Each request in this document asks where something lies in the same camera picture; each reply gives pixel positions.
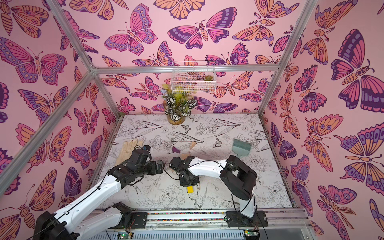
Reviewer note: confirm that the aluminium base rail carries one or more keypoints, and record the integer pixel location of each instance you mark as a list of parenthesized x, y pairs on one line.
[(284, 224)]

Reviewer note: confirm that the potted striped leaf plant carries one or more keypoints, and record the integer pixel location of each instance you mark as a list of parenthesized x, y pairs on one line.
[(177, 106)]

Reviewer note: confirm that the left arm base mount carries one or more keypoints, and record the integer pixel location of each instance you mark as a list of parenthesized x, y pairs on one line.
[(120, 216)]

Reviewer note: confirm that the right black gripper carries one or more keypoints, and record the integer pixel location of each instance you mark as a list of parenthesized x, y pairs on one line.
[(188, 181)]

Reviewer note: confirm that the purple triangle block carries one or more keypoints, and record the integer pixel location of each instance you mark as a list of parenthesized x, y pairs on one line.
[(175, 150)]

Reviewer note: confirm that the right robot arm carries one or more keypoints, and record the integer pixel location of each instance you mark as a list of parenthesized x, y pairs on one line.
[(238, 177)]

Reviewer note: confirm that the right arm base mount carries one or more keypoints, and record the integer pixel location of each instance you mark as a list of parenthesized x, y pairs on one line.
[(237, 219)]

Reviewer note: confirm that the natural wood triangle block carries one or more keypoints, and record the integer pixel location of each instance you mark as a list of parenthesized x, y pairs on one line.
[(192, 145)]

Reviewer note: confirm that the green hand brush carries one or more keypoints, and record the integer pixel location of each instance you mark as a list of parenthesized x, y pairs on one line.
[(240, 148)]

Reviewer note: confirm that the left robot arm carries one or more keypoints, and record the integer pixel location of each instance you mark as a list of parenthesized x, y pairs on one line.
[(73, 222)]

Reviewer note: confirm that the white wire basket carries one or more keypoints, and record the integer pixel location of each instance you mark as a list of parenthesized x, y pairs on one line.
[(191, 77)]

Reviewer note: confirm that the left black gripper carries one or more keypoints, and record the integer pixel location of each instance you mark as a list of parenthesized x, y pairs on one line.
[(155, 170)]

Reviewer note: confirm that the yellow bar block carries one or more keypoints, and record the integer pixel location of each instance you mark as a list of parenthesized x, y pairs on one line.
[(190, 189)]

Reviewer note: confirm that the square natural wood block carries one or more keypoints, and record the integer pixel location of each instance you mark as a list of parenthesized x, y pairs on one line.
[(185, 155)]

